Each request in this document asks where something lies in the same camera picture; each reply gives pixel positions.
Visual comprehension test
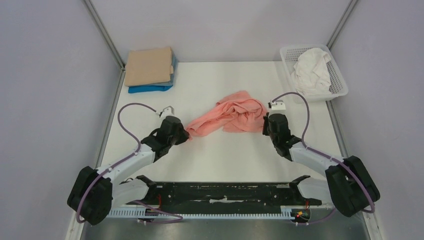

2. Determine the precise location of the pink t shirt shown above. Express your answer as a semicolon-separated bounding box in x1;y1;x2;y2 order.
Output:
185;90;267;138

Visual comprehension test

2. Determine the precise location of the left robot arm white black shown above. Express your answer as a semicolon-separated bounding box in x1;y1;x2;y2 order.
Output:
67;115;189;226

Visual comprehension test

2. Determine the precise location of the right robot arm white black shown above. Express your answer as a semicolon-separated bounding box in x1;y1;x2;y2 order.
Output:
262;113;381;217

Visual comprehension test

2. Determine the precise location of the folded blue t shirt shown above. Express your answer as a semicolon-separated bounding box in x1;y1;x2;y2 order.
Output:
128;85;173;94

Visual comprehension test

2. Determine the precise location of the white t shirt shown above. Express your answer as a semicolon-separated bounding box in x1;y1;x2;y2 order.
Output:
290;47;332;96

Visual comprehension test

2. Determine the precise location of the white plastic basket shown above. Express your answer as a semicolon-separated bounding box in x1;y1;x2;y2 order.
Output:
279;44;349;102

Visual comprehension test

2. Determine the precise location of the folded beige t shirt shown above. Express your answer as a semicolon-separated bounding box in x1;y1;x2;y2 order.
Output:
124;46;174;87

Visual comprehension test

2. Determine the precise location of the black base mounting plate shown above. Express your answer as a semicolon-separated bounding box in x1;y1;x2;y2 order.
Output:
141;181;322;214

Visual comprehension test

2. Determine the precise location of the folded grey-blue t shirt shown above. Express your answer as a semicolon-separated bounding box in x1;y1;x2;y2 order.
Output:
149;53;179;87

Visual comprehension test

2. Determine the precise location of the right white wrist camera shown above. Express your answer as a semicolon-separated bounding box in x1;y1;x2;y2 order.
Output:
268;100;286;111

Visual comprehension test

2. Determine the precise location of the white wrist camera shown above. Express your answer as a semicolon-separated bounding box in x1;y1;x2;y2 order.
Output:
156;106;175;119
268;100;286;111

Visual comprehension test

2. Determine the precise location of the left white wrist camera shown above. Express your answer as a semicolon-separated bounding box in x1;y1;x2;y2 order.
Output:
156;106;175;119

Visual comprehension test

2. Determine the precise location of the white slotted cable duct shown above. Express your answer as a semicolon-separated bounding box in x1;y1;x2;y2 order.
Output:
106;205;298;221

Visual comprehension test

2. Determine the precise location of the aluminium frame rail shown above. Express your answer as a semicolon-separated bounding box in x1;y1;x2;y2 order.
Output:
82;0;125;71

